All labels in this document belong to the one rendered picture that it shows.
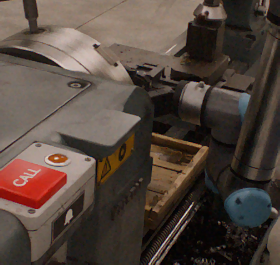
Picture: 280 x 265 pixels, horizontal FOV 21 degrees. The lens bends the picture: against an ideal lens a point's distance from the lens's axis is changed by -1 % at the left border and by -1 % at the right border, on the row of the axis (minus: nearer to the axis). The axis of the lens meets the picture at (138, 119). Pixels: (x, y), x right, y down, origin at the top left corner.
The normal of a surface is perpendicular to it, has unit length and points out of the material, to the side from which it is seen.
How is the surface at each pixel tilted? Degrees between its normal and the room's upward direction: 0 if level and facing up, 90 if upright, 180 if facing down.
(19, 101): 0
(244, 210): 90
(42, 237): 90
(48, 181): 0
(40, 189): 0
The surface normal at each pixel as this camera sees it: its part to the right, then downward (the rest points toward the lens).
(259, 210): 0.12, 0.44
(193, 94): -0.19, -0.44
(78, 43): 0.37, -0.78
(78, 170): 0.08, -0.90
